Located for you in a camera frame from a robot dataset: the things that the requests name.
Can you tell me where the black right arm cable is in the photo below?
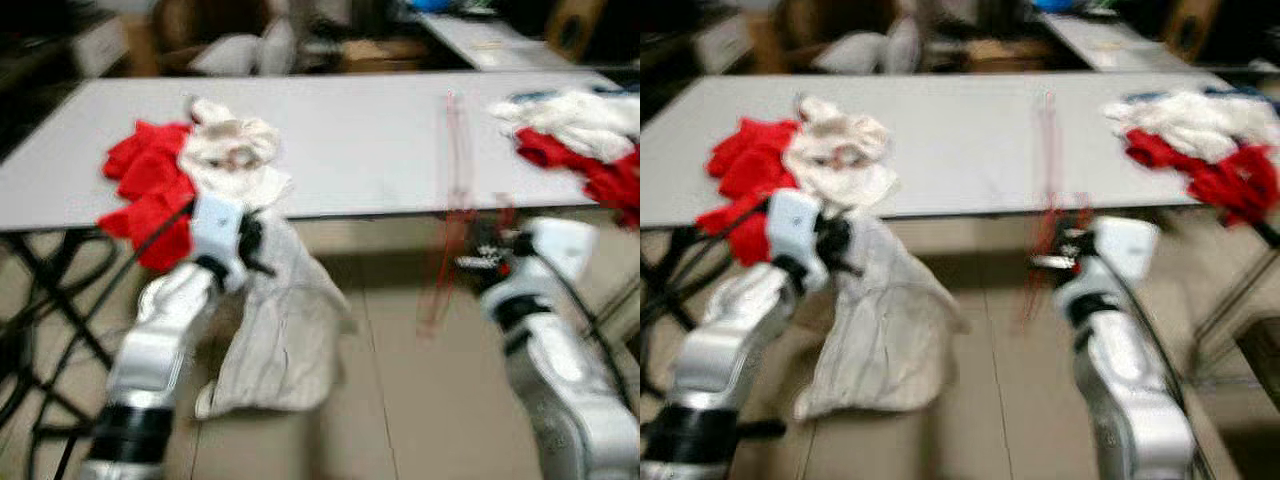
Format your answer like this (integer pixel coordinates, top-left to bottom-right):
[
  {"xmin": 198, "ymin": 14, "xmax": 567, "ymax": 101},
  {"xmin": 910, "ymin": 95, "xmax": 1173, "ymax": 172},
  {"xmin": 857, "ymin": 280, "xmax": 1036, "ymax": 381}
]
[
  {"xmin": 1130, "ymin": 270, "xmax": 1201, "ymax": 471},
  {"xmin": 560, "ymin": 270, "xmax": 636, "ymax": 411}
]

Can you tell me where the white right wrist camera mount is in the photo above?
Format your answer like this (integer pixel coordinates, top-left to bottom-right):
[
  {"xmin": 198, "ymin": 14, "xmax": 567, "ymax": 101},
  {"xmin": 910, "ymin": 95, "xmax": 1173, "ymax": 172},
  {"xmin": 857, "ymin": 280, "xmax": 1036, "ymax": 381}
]
[
  {"xmin": 1095, "ymin": 215, "xmax": 1161, "ymax": 281},
  {"xmin": 530, "ymin": 217, "xmax": 596, "ymax": 281}
]

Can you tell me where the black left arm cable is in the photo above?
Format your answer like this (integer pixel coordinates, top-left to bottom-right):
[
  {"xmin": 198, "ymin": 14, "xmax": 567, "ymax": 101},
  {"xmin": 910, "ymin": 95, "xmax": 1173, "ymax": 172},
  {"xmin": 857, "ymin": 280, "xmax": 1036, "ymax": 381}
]
[
  {"xmin": 100, "ymin": 200, "xmax": 196, "ymax": 301},
  {"xmin": 665, "ymin": 195, "xmax": 776, "ymax": 301}
]

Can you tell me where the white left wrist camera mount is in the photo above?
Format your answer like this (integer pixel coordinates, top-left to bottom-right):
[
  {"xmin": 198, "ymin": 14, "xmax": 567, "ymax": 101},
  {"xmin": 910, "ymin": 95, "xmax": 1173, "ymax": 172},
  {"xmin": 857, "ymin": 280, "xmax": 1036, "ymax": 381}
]
[
  {"xmin": 765, "ymin": 188, "xmax": 826, "ymax": 271},
  {"xmin": 190, "ymin": 192, "xmax": 246, "ymax": 269}
]

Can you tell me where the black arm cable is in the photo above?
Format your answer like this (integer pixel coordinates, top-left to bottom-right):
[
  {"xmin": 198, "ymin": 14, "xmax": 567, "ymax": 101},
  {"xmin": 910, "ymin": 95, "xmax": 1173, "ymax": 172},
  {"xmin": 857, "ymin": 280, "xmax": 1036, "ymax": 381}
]
[
  {"xmin": 1130, "ymin": 270, "xmax": 1201, "ymax": 471},
  {"xmin": 665, "ymin": 195, "xmax": 776, "ymax": 301},
  {"xmin": 100, "ymin": 200, "xmax": 196, "ymax": 301},
  {"xmin": 560, "ymin": 270, "xmax": 636, "ymax": 411}
]

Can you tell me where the grey pillow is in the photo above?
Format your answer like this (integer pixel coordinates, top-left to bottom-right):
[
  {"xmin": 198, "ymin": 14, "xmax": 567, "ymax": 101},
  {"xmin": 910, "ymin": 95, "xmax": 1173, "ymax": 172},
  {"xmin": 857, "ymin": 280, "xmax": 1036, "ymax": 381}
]
[
  {"xmin": 188, "ymin": 35, "xmax": 263, "ymax": 78},
  {"xmin": 885, "ymin": 18, "xmax": 926, "ymax": 73},
  {"xmin": 812, "ymin": 33, "xmax": 886, "ymax": 76},
  {"xmin": 258, "ymin": 18, "xmax": 301, "ymax": 76}
]

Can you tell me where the red plastic hanger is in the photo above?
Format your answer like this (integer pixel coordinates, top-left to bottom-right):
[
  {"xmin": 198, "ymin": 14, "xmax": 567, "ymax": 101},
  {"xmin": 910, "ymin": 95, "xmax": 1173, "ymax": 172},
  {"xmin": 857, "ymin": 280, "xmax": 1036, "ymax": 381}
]
[
  {"xmin": 1010, "ymin": 90, "xmax": 1096, "ymax": 331},
  {"xmin": 415, "ymin": 90, "xmax": 521, "ymax": 341}
]

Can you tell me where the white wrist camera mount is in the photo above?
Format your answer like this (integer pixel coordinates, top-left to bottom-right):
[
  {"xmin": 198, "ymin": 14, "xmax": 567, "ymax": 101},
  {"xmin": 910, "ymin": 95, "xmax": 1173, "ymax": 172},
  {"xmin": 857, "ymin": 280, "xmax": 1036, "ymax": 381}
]
[
  {"xmin": 765, "ymin": 188, "xmax": 826, "ymax": 271},
  {"xmin": 530, "ymin": 217, "xmax": 596, "ymax": 281},
  {"xmin": 190, "ymin": 192, "xmax": 246, "ymax": 269},
  {"xmin": 1095, "ymin": 215, "xmax": 1161, "ymax": 281}
]

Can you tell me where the dark wicker armchair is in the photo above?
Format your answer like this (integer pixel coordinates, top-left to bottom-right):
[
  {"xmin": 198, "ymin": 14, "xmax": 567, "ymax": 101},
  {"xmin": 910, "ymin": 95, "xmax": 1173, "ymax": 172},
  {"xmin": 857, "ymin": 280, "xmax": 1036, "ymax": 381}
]
[
  {"xmin": 775, "ymin": 0, "xmax": 921, "ymax": 73},
  {"xmin": 150, "ymin": 0, "xmax": 301, "ymax": 76}
]

